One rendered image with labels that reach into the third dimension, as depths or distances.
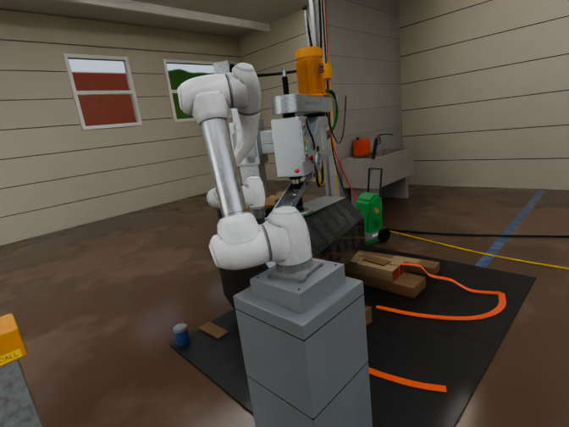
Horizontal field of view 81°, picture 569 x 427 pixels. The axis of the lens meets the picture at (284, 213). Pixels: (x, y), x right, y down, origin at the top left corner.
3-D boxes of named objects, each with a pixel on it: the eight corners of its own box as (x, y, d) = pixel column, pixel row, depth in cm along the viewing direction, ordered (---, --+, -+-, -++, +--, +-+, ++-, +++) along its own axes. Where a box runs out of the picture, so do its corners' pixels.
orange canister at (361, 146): (350, 158, 554) (348, 138, 546) (366, 154, 588) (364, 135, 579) (361, 158, 539) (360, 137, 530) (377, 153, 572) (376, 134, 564)
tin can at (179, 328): (174, 341, 251) (171, 326, 247) (187, 335, 256) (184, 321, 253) (179, 348, 242) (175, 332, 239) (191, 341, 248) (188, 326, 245)
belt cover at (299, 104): (306, 119, 322) (305, 100, 318) (332, 115, 313) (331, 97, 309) (266, 121, 237) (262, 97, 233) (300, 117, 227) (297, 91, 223)
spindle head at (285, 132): (293, 173, 282) (287, 119, 271) (318, 172, 274) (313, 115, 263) (277, 181, 250) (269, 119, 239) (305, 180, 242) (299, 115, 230)
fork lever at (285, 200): (295, 177, 280) (293, 171, 278) (317, 175, 273) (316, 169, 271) (265, 222, 226) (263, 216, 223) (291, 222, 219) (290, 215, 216)
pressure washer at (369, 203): (370, 233, 435) (366, 167, 413) (390, 240, 405) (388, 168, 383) (349, 241, 419) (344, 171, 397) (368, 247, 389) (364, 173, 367)
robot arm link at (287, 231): (318, 259, 134) (310, 206, 128) (275, 271, 129) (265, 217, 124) (305, 247, 149) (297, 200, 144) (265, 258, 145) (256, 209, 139)
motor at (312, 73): (302, 100, 316) (298, 54, 306) (334, 96, 305) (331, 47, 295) (292, 100, 291) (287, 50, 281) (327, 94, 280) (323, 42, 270)
